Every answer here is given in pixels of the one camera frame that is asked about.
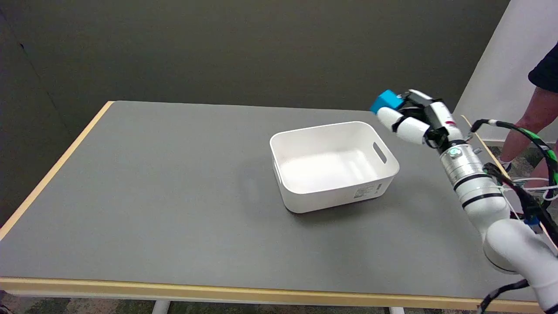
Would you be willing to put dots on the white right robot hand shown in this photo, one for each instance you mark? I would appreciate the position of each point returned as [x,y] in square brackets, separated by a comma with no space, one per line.
[414,126]

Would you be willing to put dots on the blue wooden cube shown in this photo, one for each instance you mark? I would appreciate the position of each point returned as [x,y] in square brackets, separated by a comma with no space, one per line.
[386,101]

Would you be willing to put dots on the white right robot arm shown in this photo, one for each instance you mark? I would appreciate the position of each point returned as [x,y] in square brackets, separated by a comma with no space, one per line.
[492,205]

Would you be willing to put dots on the white plastic storage box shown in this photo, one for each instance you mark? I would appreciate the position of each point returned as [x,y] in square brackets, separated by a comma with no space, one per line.
[331,165]

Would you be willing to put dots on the standing person in shorts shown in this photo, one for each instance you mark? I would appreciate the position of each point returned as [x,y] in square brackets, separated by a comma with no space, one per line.
[534,109]

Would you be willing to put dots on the white table leg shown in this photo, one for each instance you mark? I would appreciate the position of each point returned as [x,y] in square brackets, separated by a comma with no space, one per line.
[396,310]
[160,306]

